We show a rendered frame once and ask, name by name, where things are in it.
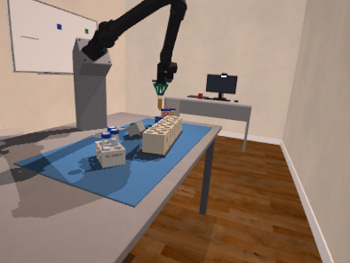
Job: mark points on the blue tube rack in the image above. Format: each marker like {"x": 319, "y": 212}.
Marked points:
{"x": 157, "y": 119}

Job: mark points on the blue table mat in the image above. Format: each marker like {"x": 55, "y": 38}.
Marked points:
{"x": 77, "y": 164}

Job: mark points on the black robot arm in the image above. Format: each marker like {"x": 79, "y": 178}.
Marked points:
{"x": 109, "y": 31}

